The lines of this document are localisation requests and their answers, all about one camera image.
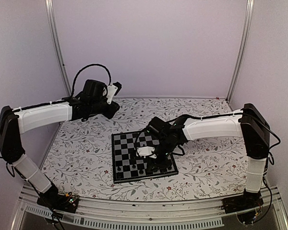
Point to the floral patterned table mat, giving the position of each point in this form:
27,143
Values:
80,158

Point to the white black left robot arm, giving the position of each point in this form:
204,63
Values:
14,122

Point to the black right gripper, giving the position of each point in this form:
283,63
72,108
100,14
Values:
150,164

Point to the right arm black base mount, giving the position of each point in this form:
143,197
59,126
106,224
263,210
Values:
247,200

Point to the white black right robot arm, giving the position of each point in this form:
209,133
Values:
246,123

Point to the aluminium frame post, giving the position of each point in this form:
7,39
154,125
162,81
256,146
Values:
56,43
241,51

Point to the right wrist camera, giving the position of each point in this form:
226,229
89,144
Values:
146,152

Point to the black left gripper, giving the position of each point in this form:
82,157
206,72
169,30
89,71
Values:
110,113

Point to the front aluminium frame rail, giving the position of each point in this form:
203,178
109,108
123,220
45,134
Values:
100,214

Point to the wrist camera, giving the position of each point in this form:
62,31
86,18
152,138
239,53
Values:
113,90
146,152

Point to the left rear aluminium frame post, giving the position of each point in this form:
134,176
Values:
56,43

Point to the black and grey chessboard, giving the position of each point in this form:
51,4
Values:
124,155

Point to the right rear aluminium frame post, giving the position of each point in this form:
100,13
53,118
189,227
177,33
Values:
241,51

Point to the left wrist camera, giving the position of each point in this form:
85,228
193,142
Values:
113,90

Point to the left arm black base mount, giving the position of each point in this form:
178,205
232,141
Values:
52,199

